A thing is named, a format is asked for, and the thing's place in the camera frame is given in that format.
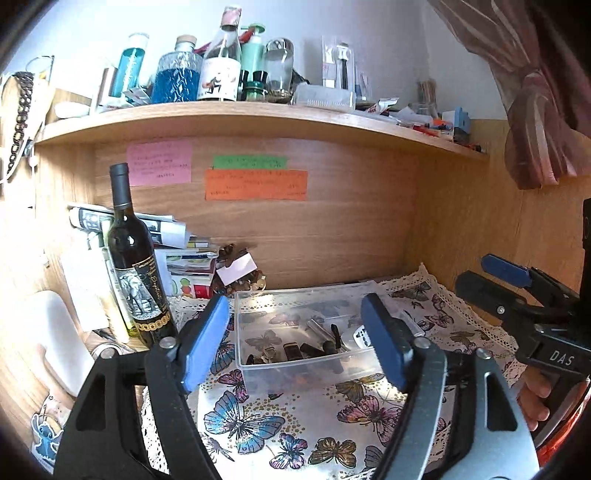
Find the brown striped curtain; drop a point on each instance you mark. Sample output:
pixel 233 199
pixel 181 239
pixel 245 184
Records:
pixel 544 88

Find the butterfly print lace cloth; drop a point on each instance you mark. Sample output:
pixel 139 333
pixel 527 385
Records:
pixel 339 431

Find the orange paper note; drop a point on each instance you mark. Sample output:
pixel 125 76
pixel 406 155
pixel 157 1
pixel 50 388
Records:
pixel 255 184

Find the silver key with keyring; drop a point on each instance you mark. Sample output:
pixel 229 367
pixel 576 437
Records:
pixel 269 355

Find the small white box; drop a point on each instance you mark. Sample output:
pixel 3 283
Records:
pixel 240 267

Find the blue liquid glass bottle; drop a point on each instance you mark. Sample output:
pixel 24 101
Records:
pixel 178 73

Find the green paper note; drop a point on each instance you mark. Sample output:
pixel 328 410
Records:
pixel 249 162

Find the teal tall bottle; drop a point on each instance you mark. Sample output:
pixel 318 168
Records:
pixel 127 72

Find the white travel plug adapter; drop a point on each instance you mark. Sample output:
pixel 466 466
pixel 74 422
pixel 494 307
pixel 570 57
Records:
pixel 362 338

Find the clear glass jar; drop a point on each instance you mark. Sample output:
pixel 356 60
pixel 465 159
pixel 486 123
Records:
pixel 279 57

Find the pink paper note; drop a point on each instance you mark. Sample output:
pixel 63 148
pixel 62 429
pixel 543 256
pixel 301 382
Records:
pixel 159 163

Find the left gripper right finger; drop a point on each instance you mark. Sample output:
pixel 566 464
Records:
pixel 489 438

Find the clear bottle white label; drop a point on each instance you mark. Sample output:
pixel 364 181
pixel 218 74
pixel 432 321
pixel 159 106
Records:
pixel 222 64

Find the wooden shelf board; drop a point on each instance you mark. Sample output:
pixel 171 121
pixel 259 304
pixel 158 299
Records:
pixel 249 120

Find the stack of books and magazines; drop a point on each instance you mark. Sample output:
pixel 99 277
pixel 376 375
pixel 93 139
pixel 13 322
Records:
pixel 185 262

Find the black cylindrical microphone object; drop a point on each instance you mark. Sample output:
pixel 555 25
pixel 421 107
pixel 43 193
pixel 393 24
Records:
pixel 326 353

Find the dark wine bottle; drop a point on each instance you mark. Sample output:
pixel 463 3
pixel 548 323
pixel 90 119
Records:
pixel 132 254

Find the black lighter in box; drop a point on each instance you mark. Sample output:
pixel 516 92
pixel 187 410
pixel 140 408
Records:
pixel 292 352

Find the person's right hand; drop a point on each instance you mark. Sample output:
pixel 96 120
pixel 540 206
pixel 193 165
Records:
pixel 535 388

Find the toothbrush blister pack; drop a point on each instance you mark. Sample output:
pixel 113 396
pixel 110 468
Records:
pixel 338 64

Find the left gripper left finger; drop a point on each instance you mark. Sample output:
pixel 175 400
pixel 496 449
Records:
pixel 102 438

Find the clear plastic storage box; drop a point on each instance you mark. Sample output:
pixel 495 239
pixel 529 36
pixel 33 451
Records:
pixel 307 315

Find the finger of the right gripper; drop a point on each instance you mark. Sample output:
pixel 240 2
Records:
pixel 505 270
pixel 507 306

